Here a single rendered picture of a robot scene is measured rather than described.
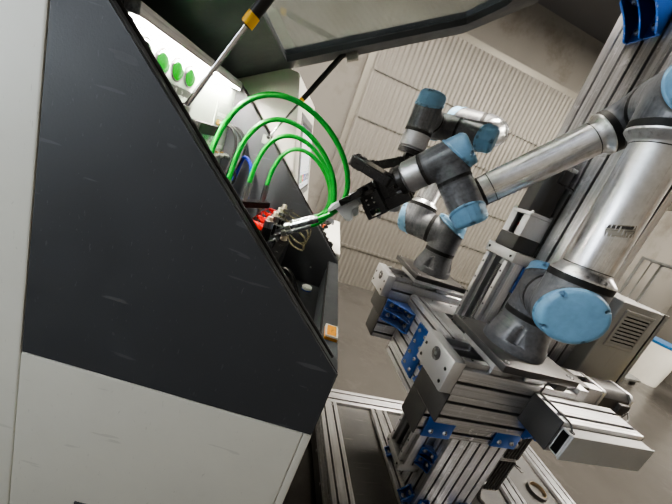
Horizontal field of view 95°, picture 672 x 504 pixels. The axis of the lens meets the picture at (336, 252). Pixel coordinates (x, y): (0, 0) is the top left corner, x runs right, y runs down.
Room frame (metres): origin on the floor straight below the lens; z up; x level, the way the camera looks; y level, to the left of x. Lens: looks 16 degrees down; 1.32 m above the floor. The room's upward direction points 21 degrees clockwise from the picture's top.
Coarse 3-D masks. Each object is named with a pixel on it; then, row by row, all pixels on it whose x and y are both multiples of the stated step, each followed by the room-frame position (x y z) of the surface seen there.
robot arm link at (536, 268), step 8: (536, 264) 0.75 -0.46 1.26; (544, 264) 0.74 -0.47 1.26; (528, 272) 0.76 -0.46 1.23; (536, 272) 0.74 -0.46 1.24; (544, 272) 0.72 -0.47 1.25; (520, 280) 0.77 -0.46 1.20; (528, 280) 0.73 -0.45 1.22; (520, 288) 0.75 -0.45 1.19; (512, 296) 0.77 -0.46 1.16; (520, 296) 0.74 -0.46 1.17; (512, 304) 0.75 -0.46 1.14; (520, 304) 0.73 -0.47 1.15
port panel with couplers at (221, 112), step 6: (216, 108) 0.98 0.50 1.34; (222, 108) 1.03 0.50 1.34; (228, 108) 1.07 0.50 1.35; (216, 114) 0.99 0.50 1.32; (222, 114) 1.03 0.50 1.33; (216, 120) 1.00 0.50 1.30; (222, 120) 1.05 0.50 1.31; (222, 138) 1.09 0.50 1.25; (222, 144) 1.10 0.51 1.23; (216, 150) 1.06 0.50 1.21; (216, 156) 1.00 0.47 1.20; (222, 156) 1.05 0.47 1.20; (228, 156) 1.10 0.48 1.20
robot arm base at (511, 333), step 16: (496, 320) 0.76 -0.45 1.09; (512, 320) 0.73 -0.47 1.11; (528, 320) 0.71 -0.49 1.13; (496, 336) 0.73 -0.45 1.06; (512, 336) 0.71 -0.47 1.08; (528, 336) 0.70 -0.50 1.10; (544, 336) 0.70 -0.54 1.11; (512, 352) 0.69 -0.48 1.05; (528, 352) 0.69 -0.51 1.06; (544, 352) 0.70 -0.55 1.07
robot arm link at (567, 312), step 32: (640, 96) 0.67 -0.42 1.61; (640, 128) 0.62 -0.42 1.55; (640, 160) 0.60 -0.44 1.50; (608, 192) 0.62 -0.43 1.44; (640, 192) 0.59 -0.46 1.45; (608, 224) 0.60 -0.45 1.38; (640, 224) 0.59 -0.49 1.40; (576, 256) 0.61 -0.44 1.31; (608, 256) 0.59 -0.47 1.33; (544, 288) 0.62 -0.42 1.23; (576, 288) 0.57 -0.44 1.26; (608, 288) 0.57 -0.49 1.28; (544, 320) 0.58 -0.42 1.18; (576, 320) 0.56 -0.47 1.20; (608, 320) 0.55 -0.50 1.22
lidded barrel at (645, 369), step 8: (656, 344) 4.05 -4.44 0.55; (664, 344) 4.02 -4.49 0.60; (648, 352) 4.07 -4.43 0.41; (656, 352) 4.02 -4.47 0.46; (664, 352) 3.98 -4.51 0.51; (640, 360) 4.09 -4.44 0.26; (648, 360) 4.03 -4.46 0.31; (656, 360) 3.99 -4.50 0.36; (664, 360) 3.96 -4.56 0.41; (632, 368) 4.11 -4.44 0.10; (640, 368) 4.05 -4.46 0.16; (648, 368) 4.01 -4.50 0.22; (656, 368) 3.97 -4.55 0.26; (664, 368) 3.95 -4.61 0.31; (640, 376) 4.02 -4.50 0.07; (648, 376) 3.98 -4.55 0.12; (656, 376) 3.96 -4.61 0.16; (664, 376) 3.97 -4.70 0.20; (648, 384) 3.97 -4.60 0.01; (656, 384) 3.97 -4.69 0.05
